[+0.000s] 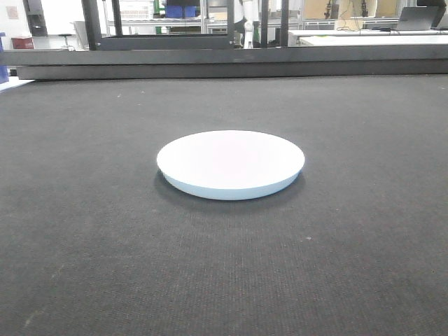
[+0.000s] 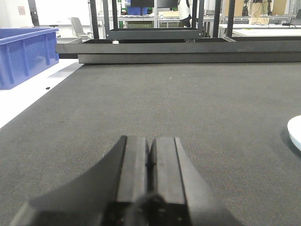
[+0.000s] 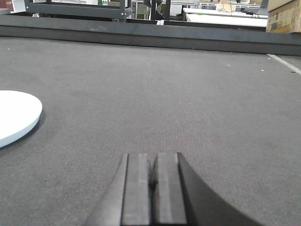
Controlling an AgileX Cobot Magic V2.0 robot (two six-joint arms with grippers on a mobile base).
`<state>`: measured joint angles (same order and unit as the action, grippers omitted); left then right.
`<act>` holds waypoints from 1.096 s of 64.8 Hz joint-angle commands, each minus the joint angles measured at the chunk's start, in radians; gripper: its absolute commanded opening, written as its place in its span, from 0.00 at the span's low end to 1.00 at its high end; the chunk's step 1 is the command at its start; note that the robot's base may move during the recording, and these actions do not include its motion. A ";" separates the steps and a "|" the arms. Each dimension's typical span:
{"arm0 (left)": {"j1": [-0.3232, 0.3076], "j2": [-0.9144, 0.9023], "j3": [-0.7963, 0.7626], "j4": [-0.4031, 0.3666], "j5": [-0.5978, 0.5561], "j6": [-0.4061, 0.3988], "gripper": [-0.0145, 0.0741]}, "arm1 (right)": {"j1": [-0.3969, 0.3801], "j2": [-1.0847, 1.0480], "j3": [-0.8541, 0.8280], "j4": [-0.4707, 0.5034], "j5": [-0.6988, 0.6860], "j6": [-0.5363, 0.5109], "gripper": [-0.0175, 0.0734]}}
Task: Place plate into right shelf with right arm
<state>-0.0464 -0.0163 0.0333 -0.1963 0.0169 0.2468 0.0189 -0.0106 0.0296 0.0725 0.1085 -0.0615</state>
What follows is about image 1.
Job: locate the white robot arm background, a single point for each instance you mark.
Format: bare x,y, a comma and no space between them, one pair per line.
250,12

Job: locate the white round plate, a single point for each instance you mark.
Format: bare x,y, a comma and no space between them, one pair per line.
230,164

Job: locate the dark grey table mat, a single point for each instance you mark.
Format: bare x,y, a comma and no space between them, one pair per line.
94,241

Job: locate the blue storage bins on rack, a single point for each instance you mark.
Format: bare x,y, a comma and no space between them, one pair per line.
182,12

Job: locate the white background table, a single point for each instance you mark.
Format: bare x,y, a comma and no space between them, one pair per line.
365,37

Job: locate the red box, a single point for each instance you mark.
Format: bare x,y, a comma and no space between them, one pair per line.
23,43

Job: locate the grey laptop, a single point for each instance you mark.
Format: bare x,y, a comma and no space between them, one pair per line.
414,19

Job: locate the black metal frame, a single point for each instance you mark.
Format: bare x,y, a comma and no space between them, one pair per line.
194,33

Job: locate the grey metal table edge rail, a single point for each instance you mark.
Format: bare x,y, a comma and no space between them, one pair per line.
51,65

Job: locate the black wall dispenser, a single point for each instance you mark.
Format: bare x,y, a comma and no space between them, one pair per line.
35,17

